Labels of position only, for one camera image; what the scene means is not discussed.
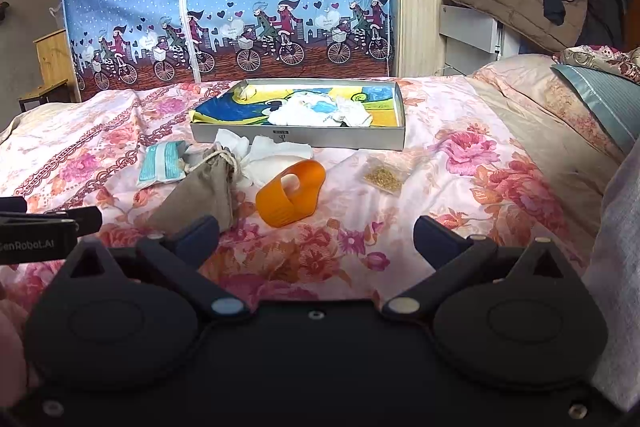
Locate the floral patterned pillow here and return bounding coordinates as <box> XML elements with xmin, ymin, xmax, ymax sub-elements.
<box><xmin>559</xmin><ymin>45</ymin><xmax>640</xmax><ymax>86</ymax></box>

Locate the white grey box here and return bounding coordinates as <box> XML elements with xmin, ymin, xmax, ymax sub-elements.
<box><xmin>439</xmin><ymin>4</ymin><xmax>523</xmax><ymax>76</ymax></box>

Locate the small wooden cabinet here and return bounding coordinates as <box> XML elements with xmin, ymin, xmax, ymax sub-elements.
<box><xmin>32</xmin><ymin>28</ymin><xmax>81</xmax><ymax>104</ymax></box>

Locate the grey shallow tray box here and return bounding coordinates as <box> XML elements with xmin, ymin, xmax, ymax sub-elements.
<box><xmin>190</xmin><ymin>79</ymin><xmax>407</xmax><ymax>152</ymax></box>

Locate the grey drawstring pouch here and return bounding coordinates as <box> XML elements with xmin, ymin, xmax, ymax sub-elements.
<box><xmin>146</xmin><ymin>144</ymin><xmax>242</xmax><ymax>233</ymax></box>

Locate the clear bag of golden bits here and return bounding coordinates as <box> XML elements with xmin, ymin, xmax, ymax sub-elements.
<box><xmin>362</xmin><ymin>157</ymin><xmax>407</xmax><ymax>195</ymax></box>

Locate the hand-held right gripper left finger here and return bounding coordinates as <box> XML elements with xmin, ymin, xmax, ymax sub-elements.
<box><xmin>57</xmin><ymin>215</ymin><xmax>252</xmax><ymax>321</ymax></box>

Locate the beige quilt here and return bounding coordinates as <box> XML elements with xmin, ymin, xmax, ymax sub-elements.
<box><xmin>467</xmin><ymin>54</ymin><xmax>628</xmax><ymax>258</ymax></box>

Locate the small wooden side table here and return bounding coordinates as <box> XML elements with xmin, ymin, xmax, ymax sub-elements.
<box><xmin>18</xmin><ymin>79</ymin><xmax>69</xmax><ymax>112</ymax></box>

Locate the dark clothing pile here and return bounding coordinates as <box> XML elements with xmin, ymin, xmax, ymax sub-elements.
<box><xmin>575</xmin><ymin>0</ymin><xmax>635</xmax><ymax>52</ymax></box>

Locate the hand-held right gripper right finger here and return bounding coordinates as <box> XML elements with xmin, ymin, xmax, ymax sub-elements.
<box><xmin>381</xmin><ymin>215</ymin><xmax>583</xmax><ymax>323</ymax></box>

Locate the white socks bundle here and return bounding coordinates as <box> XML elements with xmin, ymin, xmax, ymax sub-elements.
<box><xmin>267</xmin><ymin>89</ymin><xmax>375</xmax><ymax>128</ymax></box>

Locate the blue and yellow printed cloth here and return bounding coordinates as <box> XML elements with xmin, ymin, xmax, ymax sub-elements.
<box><xmin>194</xmin><ymin>83</ymin><xmax>398</xmax><ymax>128</ymax></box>

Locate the teal wet wipe packet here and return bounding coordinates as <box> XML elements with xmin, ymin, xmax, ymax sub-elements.
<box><xmin>136</xmin><ymin>141</ymin><xmax>187</xmax><ymax>188</ymax></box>

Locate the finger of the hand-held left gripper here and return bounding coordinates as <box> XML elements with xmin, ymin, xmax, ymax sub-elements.
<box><xmin>0</xmin><ymin>197</ymin><xmax>103</xmax><ymax>239</ymax></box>

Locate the floral pink bedsheet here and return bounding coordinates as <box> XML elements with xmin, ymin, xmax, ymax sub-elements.
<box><xmin>0</xmin><ymin>77</ymin><xmax>613</xmax><ymax>323</ymax></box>

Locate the person's left forearm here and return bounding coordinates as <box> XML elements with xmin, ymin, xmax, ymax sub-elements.
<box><xmin>0</xmin><ymin>299</ymin><xmax>33</xmax><ymax>400</ymax></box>

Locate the white cloth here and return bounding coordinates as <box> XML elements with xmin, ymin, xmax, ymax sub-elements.
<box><xmin>214</xmin><ymin>129</ymin><xmax>313</xmax><ymax>188</ymax></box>

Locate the light blue pillow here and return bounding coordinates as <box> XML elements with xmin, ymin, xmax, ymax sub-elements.
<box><xmin>550</xmin><ymin>64</ymin><xmax>640</xmax><ymax>158</ymax></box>

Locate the white fluffy blanket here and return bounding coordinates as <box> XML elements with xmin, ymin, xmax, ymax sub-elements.
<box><xmin>581</xmin><ymin>151</ymin><xmax>640</xmax><ymax>414</ymax></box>

